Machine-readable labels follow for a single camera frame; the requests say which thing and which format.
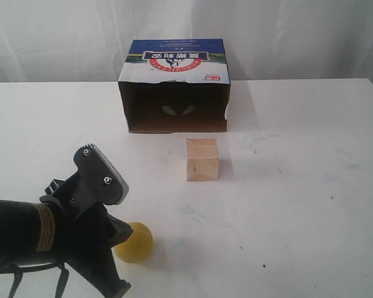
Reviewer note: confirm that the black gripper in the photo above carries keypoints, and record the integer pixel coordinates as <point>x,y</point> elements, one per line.
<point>84,231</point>

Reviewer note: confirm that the yellow tennis ball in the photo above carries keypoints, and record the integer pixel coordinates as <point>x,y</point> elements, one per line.
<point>138,247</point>

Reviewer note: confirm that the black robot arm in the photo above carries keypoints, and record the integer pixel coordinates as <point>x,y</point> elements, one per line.
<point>26,230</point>

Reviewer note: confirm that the wooden cube block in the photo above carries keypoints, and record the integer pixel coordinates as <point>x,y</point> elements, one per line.
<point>202,159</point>

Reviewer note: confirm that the printed cardboard box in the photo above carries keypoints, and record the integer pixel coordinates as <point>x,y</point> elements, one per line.
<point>175,86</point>

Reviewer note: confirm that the white backdrop curtain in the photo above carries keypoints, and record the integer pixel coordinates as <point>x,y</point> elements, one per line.
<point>89,40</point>

